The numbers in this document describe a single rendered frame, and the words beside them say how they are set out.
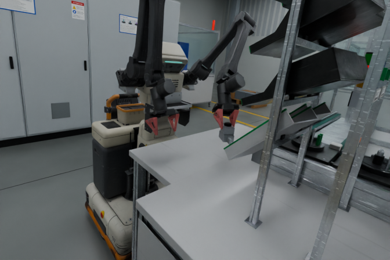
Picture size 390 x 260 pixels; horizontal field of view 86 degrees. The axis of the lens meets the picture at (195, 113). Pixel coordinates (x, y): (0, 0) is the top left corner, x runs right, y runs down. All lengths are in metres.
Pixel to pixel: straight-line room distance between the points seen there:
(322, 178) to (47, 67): 3.17
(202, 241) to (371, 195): 0.60
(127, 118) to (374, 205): 1.34
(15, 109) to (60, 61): 0.79
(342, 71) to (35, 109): 3.31
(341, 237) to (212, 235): 0.38
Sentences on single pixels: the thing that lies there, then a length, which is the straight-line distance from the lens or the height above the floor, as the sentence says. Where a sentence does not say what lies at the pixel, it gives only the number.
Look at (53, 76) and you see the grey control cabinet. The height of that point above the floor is 0.89.
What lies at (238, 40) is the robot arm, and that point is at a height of 1.42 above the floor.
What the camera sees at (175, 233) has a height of 0.86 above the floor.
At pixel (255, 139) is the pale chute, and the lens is 0.66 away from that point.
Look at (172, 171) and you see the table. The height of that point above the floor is 0.86.
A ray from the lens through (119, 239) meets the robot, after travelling 1.51.
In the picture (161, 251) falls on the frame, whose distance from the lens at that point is 0.73.
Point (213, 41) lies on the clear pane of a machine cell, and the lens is 5.69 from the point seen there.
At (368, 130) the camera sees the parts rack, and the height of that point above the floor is 1.15.
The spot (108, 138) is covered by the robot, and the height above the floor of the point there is 0.76.
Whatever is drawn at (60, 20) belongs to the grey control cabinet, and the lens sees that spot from 3.38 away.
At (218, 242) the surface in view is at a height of 0.86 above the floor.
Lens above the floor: 1.32
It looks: 15 degrees down
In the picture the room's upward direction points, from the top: 6 degrees clockwise
